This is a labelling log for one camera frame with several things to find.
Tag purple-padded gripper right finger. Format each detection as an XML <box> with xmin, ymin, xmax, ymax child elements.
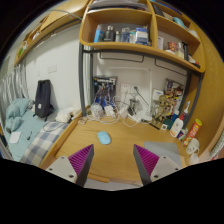
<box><xmin>133</xmin><ymin>145</ymin><xmax>180</xmax><ymax>185</ymax></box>

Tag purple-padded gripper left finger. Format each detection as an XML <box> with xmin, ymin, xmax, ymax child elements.
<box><xmin>46</xmin><ymin>145</ymin><xmax>94</xmax><ymax>187</ymax></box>

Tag grey mouse pad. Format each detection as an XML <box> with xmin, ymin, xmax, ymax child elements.
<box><xmin>144</xmin><ymin>141</ymin><xmax>184</xmax><ymax>167</ymax></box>

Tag light blue computer mouse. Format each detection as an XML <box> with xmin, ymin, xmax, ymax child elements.
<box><xmin>97</xmin><ymin>131</ymin><xmax>111</xmax><ymax>145</ymax></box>

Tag white mug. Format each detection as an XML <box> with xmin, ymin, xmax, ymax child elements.
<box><xmin>186</xmin><ymin>138</ymin><xmax>200</xmax><ymax>155</ymax></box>

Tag white lotion pump bottle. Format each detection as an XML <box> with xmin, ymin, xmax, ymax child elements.
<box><xmin>170</xmin><ymin>115</ymin><xmax>184</xmax><ymax>137</ymax></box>

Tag white crumpled cloth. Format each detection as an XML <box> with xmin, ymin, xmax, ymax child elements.
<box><xmin>55</xmin><ymin>107</ymin><xmax>80</xmax><ymax>123</ymax></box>

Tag wooden groot figurine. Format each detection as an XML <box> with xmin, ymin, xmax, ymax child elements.
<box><xmin>153</xmin><ymin>95</ymin><xmax>171</xmax><ymax>125</ymax></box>

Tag red yellow snack can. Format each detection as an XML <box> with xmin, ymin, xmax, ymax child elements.
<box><xmin>183</xmin><ymin>119</ymin><xmax>202</xmax><ymax>146</ymax></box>

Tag white paper on bed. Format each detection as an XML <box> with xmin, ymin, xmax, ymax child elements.
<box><xmin>10</xmin><ymin>132</ymin><xmax>21</xmax><ymax>144</ymax></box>

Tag black backpack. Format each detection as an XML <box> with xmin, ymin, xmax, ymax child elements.
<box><xmin>35</xmin><ymin>80</ymin><xmax>54</xmax><ymax>119</ymax></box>

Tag teal blanket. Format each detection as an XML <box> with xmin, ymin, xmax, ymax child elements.
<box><xmin>5</xmin><ymin>98</ymin><xmax>34</xmax><ymax>133</ymax></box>

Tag blue robot model box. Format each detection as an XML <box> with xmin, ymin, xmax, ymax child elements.
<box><xmin>93</xmin><ymin>76</ymin><xmax>117</xmax><ymax>105</ymax></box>

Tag blue white box on shelf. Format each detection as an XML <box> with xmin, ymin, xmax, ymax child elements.
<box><xmin>136</xmin><ymin>28</ymin><xmax>148</xmax><ymax>45</ymax></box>

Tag dark thermos bottle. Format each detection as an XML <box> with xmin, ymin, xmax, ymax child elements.
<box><xmin>104</xmin><ymin>26</ymin><xmax>115</xmax><ymax>42</ymax></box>

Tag white charger and cables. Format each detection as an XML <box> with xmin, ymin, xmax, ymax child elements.
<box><xmin>78</xmin><ymin>101</ymin><xmax>153</xmax><ymax>128</ymax></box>

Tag wooden wall shelf unit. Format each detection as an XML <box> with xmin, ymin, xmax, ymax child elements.
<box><xmin>15</xmin><ymin>0</ymin><xmax>205</xmax><ymax>73</ymax></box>

